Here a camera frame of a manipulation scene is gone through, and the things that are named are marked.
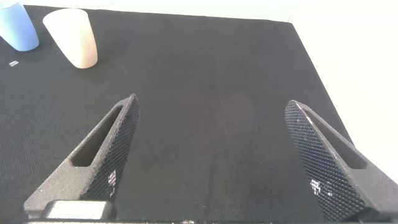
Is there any light blue plastic cup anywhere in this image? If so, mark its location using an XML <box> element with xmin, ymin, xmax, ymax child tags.
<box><xmin>0</xmin><ymin>0</ymin><xmax>40</xmax><ymax>52</ymax></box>

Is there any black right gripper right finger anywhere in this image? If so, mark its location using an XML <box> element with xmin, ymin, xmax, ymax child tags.
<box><xmin>284</xmin><ymin>100</ymin><xmax>398</xmax><ymax>222</ymax></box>

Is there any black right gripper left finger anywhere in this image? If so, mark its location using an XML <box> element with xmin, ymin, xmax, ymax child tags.
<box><xmin>24</xmin><ymin>93</ymin><xmax>140</xmax><ymax>219</ymax></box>

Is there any black woven table cover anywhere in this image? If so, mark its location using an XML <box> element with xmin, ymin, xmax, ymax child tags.
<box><xmin>0</xmin><ymin>4</ymin><xmax>398</xmax><ymax>224</ymax></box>

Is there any cream plastic cup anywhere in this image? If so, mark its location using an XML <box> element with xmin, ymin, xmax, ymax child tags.
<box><xmin>42</xmin><ymin>8</ymin><xmax>99</xmax><ymax>70</ymax></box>

